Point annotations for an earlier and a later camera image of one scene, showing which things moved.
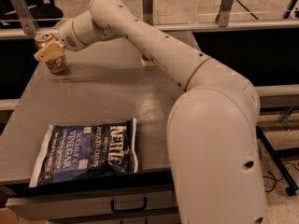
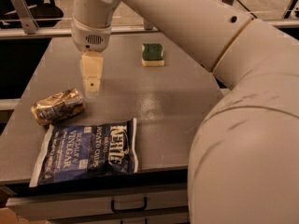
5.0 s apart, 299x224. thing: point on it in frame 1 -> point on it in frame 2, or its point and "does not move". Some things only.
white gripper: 67,34 -> 90,38
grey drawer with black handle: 36,207 does not move
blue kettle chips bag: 85,150 does not move
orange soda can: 56,66 -> 58,106
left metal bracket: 24,14 does not move
